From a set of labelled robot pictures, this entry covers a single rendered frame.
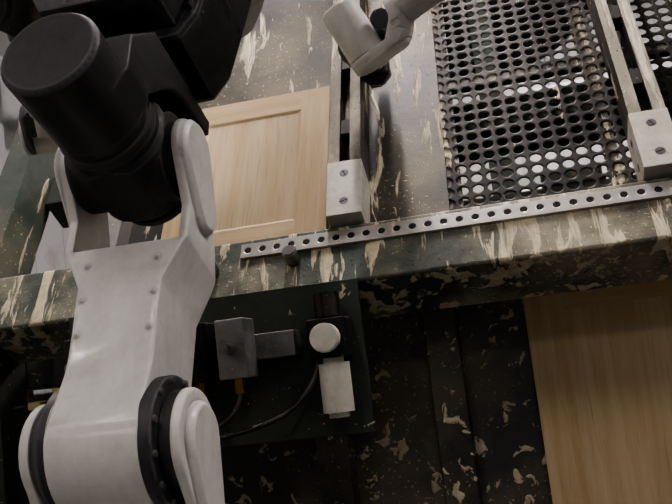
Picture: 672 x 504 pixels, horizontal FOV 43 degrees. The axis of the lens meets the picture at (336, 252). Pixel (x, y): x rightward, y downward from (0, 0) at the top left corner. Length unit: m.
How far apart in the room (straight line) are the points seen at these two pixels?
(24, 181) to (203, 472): 1.04
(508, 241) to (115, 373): 0.67
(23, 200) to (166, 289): 0.87
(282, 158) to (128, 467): 0.87
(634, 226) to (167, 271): 0.71
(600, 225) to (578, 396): 0.35
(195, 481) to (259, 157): 0.87
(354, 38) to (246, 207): 0.36
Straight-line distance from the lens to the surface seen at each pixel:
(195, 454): 0.91
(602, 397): 1.58
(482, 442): 1.60
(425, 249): 1.36
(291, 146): 1.65
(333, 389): 1.29
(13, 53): 0.98
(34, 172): 1.88
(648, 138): 1.45
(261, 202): 1.57
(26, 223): 1.82
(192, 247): 1.02
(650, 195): 1.39
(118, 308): 0.99
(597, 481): 1.59
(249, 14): 1.30
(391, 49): 1.45
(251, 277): 1.41
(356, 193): 1.44
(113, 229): 1.63
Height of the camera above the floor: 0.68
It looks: 8 degrees up
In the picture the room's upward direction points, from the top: 7 degrees counter-clockwise
